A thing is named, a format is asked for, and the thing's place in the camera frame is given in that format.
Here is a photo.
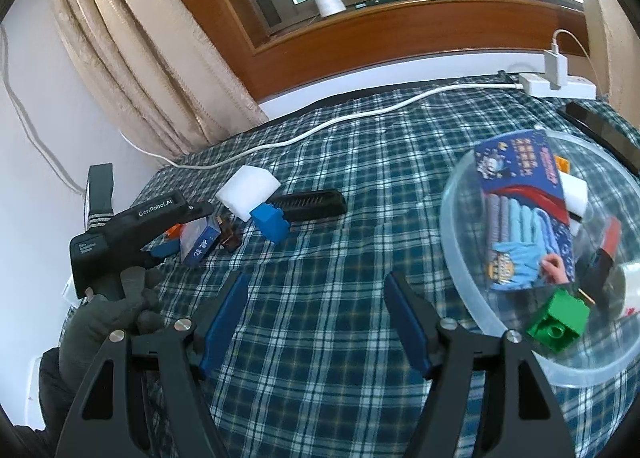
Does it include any white charger plug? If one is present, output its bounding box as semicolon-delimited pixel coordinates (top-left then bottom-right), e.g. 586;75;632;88
544;50;568;89

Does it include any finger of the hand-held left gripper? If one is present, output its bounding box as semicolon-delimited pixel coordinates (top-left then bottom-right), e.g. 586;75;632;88
147;237;182;260

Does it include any blue plaid blanket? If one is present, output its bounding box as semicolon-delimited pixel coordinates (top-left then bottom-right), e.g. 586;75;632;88
140;73;640;458

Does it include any black phone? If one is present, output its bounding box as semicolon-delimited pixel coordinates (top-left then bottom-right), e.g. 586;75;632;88
557;102;640;164

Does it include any wooden window frame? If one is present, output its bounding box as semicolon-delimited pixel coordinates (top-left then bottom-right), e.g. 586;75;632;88
145;0;588;99

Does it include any small red black box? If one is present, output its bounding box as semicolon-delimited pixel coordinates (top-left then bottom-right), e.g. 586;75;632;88
575;217;623;309

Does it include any green toy brick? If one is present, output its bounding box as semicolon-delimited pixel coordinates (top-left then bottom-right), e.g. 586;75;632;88
526;288;591;353

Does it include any person's left hand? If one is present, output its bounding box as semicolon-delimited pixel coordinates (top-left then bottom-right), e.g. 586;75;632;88
59;265;163;387

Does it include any blue playing card box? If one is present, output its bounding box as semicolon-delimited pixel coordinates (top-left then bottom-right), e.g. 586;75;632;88
180;218;222;269

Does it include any large white sponge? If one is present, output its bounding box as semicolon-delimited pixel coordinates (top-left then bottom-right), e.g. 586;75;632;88
216;165;281;221

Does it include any small white cup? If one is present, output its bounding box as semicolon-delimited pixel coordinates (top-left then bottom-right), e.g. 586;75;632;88
615;263;640;320

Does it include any thin grey wall cable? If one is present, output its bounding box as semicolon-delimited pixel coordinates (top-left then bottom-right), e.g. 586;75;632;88
0;28;87;195

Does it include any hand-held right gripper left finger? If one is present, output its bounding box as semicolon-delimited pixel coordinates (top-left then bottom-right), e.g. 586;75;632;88
55;270;250;458

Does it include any white power cable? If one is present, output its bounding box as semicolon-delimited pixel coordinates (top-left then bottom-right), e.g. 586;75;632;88
120;79;523;170

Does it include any person's left forearm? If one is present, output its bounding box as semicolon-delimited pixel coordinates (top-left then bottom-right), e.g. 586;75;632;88
15;348;71;458

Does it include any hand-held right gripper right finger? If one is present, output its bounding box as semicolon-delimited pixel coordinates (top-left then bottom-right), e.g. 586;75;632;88
384;272;576;458

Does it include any white power strip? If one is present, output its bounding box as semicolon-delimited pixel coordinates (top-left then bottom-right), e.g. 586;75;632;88
517;73;597;100

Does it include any thin white charger cable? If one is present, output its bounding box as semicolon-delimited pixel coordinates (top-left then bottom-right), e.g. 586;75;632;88
551;29;601;84

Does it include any black comb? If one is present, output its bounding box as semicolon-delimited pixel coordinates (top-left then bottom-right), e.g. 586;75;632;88
267;189;347;222

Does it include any clear plastic bowl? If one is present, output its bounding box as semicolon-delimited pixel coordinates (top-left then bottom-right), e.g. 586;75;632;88
440;128;640;389

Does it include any blue toy brick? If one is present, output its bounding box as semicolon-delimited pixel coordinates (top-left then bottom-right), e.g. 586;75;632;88
250;202;291;244

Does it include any beige curtain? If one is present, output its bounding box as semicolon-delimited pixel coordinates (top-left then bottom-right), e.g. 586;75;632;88
585;0;640;104
45;0;271;159

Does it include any dark perfume bottle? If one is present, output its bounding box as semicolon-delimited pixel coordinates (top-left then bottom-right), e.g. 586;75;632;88
217;215;244;252

